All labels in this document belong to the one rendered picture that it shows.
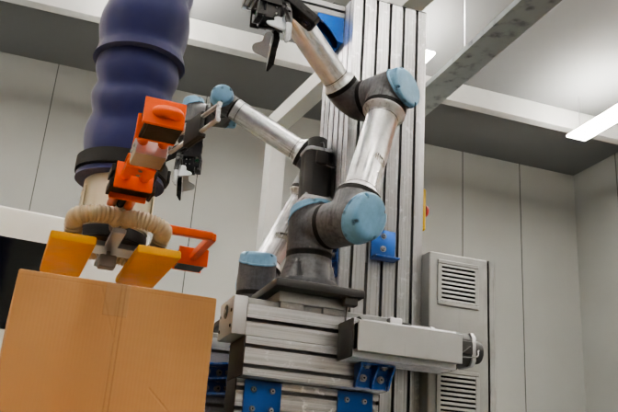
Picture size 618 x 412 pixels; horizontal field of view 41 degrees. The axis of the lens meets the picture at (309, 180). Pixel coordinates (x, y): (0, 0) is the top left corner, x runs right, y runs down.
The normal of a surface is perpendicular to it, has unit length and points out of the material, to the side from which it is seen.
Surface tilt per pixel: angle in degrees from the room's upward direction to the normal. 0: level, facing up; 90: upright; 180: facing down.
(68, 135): 90
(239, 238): 90
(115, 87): 70
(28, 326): 90
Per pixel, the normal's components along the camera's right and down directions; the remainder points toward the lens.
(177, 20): 0.89, 0.04
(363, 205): 0.67, -0.11
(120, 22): -0.36, -0.16
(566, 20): -0.07, 0.93
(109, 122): -0.18, -0.62
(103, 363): 0.36, -0.32
